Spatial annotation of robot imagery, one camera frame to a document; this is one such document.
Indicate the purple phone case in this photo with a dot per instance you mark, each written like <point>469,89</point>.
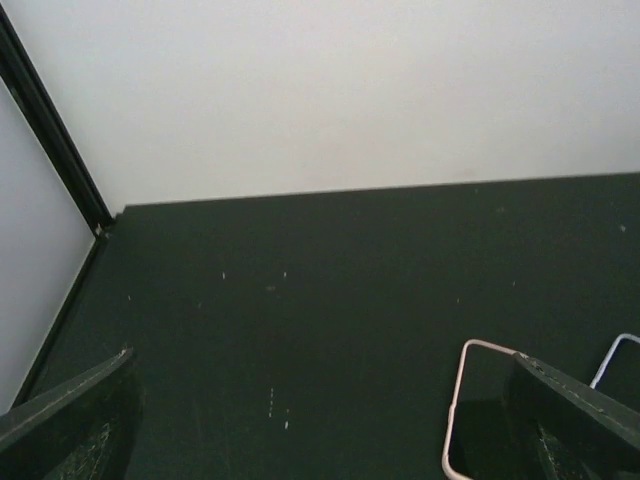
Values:
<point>623,337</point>

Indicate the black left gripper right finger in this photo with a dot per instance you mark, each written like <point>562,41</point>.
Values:
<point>563,429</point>

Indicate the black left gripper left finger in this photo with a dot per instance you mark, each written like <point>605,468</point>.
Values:
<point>85,428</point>

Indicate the black left frame post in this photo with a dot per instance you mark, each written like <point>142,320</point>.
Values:
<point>29,93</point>

